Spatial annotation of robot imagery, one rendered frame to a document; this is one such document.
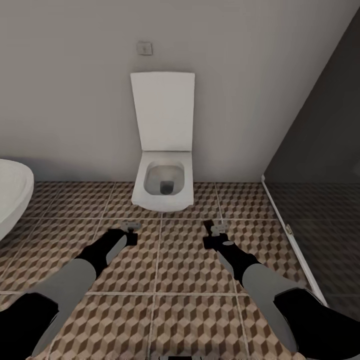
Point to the door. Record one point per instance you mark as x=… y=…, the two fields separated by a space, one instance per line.
x=314 y=177

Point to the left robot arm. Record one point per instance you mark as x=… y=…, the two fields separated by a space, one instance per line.
x=30 y=323

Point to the toilet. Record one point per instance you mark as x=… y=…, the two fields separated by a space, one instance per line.
x=164 y=105

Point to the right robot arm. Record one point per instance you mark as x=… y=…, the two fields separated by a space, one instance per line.
x=300 y=321

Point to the hook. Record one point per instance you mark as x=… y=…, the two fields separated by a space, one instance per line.
x=144 y=48

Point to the bathtub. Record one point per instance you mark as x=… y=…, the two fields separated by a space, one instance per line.
x=16 y=190

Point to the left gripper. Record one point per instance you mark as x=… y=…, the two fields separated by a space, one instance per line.
x=132 y=239

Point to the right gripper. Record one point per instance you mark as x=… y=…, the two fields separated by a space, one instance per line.
x=209 y=241

